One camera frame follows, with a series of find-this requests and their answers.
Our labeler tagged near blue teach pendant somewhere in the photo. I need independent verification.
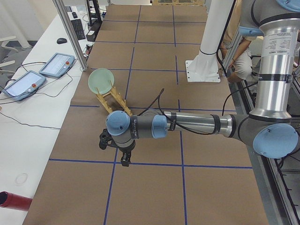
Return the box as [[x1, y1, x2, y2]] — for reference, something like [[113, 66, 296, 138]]
[[2, 70, 46, 100]]

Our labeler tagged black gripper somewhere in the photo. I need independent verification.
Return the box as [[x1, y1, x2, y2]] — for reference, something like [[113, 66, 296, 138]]
[[99, 128, 130, 166]]

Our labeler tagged red cylinder tube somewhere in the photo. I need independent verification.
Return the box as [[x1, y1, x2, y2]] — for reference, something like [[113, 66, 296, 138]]
[[0, 191, 32, 211]]

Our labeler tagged wooden dish rack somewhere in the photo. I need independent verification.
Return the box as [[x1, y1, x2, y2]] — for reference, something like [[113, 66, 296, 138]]
[[94, 82, 133, 116]]

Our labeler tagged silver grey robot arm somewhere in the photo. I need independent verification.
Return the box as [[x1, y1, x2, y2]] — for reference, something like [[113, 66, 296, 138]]
[[99, 0, 300, 166]]

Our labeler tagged blue teach pendant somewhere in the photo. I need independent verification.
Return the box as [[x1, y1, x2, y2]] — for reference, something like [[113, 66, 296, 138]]
[[39, 52, 75, 78], [2, 70, 46, 100]]

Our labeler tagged seated person in beige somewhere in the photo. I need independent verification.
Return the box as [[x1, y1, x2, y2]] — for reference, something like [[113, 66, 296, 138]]
[[221, 0, 256, 83]]

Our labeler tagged black keyboard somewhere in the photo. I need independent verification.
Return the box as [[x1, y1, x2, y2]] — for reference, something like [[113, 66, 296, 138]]
[[71, 19, 85, 40]]

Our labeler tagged far blue teach pendant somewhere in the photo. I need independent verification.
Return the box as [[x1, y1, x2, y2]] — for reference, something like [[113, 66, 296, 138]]
[[39, 52, 75, 78]]

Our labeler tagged pale green round plate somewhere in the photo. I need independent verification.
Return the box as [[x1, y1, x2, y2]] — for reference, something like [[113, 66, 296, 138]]
[[88, 68, 114, 95]]

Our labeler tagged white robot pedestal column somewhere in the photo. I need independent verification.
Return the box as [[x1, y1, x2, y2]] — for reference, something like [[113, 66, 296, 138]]
[[186, 0, 234, 83]]

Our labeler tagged black box on table edge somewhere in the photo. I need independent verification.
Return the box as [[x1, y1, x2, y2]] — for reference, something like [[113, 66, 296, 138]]
[[86, 23, 101, 42]]

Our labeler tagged black computer mouse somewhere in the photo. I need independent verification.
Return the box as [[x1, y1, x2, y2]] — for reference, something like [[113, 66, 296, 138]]
[[56, 37, 67, 45]]

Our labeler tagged aluminium frame post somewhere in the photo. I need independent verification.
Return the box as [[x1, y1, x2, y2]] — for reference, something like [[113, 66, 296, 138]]
[[53, 0, 88, 71]]

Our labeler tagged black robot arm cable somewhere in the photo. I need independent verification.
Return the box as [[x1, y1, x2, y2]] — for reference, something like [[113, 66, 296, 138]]
[[137, 88, 237, 135]]

